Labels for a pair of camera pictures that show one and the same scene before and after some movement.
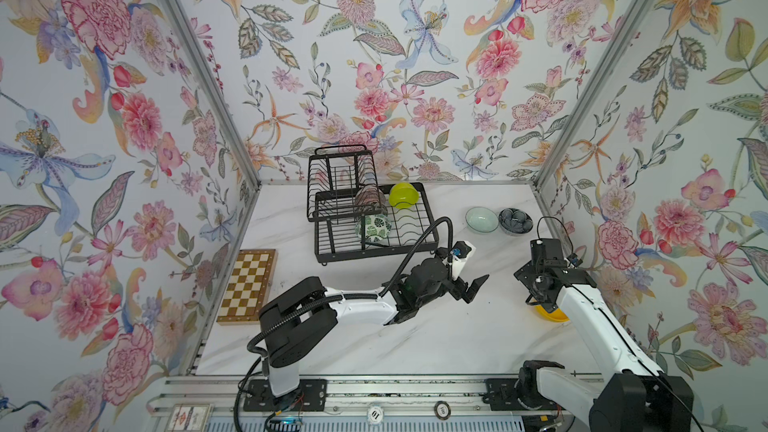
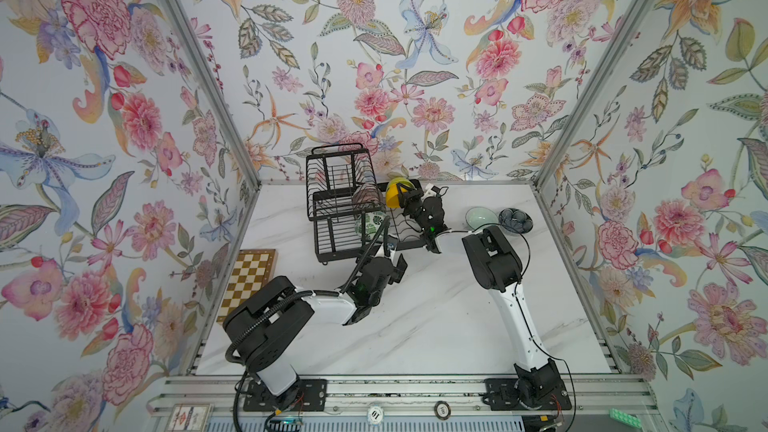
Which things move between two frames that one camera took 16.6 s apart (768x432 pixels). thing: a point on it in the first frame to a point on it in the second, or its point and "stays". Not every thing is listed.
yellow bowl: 557,315 to 393,196
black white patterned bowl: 375,209 stays
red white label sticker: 189,418 stays
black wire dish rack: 355,216 stays
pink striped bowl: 369,194 stays
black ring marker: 442,410 stays
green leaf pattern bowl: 376,227 stays
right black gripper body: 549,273 to 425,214
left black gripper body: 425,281 to 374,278
